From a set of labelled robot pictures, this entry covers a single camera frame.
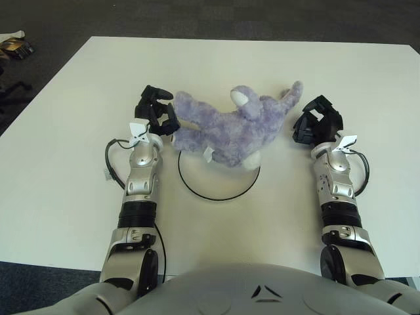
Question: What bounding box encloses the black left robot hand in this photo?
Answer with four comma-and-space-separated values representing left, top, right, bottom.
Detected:
133, 84, 180, 137

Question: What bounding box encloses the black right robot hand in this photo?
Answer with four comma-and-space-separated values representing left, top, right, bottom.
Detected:
291, 94, 345, 145

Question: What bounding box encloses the purple plush doll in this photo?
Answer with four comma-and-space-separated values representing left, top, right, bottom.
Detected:
170, 79, 305, 171

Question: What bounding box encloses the white plate with black rim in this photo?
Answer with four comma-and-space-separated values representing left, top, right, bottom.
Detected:
177, 149, 263, 201

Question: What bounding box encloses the black chair base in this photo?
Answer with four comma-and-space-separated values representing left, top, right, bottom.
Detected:
0, 80, 32, 114

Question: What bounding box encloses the dark snack packet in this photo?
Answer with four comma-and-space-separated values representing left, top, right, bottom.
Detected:
0, 37, 35, 60

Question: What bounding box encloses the white floor object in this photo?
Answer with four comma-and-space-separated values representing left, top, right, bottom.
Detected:
0, 29, 26, 42

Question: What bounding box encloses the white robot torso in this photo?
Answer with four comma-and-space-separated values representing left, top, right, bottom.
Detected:
45, 262, 420, 315

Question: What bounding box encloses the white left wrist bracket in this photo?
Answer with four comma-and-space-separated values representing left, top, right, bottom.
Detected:
129, 120, 151, 148

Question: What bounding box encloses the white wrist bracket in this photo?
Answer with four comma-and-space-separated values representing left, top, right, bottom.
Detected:
129, 120, 151, 148
331, 134, 358, 155

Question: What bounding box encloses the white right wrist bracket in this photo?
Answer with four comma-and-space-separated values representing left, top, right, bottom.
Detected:
331, 134, 358, 155

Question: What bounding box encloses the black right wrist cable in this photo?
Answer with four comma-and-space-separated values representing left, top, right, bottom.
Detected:
347, 150, 371, 198

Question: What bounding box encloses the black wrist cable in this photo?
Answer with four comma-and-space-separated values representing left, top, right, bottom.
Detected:
104, 138, 135, 190
347, 150, 371, 198

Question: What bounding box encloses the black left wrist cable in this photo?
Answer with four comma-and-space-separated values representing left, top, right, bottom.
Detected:
104, 138, 135, 190

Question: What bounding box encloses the black left elbow cable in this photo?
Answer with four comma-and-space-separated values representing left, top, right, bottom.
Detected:
154, 222, 167, 285

